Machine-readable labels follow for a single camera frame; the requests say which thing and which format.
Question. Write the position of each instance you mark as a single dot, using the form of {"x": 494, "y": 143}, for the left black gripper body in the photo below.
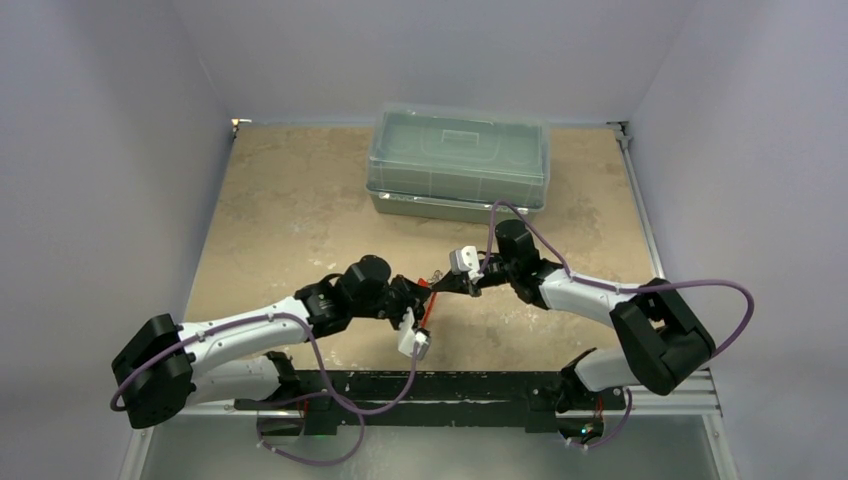
{"x": 399, "y": 298}

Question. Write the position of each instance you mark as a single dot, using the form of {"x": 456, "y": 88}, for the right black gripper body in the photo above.
{"x": 494, "y": 270}

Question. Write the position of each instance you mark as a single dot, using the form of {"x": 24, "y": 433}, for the red handled metal key tool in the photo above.
{"x": 428, "y": 310}

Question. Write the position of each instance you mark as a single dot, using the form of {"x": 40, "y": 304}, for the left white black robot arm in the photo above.
{"x": 167, "y": 366}

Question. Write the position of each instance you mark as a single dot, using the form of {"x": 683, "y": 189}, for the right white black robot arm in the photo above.
{"x": 661, "y": 340}

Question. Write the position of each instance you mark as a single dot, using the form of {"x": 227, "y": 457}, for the clear lidded grey storage box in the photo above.
{"x": 454, "y": 164}

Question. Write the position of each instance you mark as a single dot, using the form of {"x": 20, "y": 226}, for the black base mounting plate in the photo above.
{"x": 536, "y": 402}

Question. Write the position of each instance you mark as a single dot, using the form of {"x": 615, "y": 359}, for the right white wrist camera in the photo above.
{"x": 466, "y": 261}

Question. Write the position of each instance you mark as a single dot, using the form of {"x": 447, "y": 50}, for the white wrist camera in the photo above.
{"x": 466, "y": 261}
{"x": 413, "y": 342}

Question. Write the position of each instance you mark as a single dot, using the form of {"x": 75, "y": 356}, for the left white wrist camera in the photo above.
{"x": 413, "y": 342}

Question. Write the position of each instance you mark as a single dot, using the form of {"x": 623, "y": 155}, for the aluminium frame rail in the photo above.
{"x": 168, "y": 366}

